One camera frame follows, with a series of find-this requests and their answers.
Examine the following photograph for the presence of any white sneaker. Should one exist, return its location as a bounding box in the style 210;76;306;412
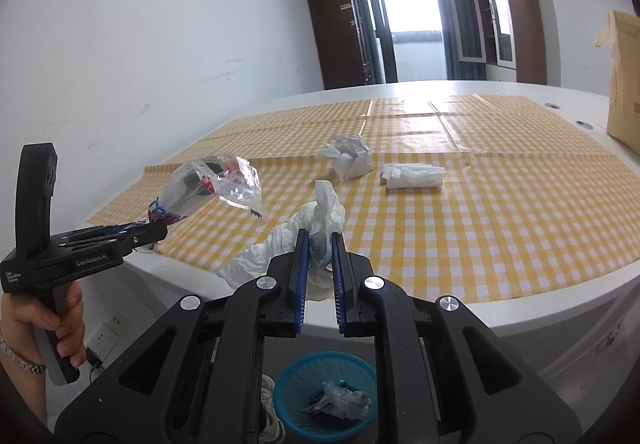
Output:
259;375;285;444

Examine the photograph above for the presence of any balcony glass door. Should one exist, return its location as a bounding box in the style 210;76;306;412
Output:
360;0;447;84

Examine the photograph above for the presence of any crumpled white paper ball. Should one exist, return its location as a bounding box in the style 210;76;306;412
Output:
316;133;373;182

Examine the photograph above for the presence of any brown cardboard box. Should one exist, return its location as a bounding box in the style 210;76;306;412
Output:
596;11;640;154

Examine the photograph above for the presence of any white tissue plastic bag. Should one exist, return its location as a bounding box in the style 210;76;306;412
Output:
217;180;346;301

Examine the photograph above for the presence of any blue plastic trash basket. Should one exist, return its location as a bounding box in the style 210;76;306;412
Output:
273;351;378;443

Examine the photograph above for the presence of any silver wrist watch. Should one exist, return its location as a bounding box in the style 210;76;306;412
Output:
0;334;47;376

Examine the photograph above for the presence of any person's left hand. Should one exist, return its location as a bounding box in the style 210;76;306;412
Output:
1;282;86;367

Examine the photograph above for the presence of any dark brown wardrobe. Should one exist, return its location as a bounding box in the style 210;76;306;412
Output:
307;0;373;90

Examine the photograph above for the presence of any clear plastic wrap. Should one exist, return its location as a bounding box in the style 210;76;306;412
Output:
304;381;372;421

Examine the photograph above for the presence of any folded white tissue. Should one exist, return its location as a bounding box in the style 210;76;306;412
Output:
380;163;447;190

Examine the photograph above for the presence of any wooden cabinet with glass doors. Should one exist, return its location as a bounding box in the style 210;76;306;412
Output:
449;0;548;85

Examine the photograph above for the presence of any yellow white checkered tablecloth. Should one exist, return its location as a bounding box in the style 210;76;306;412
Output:
93;93;639;302

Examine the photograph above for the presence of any red snack wrapper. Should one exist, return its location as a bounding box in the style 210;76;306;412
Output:
148;155;265;225

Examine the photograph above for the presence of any white wall power socket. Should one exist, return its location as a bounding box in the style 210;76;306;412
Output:
87;312;130;362

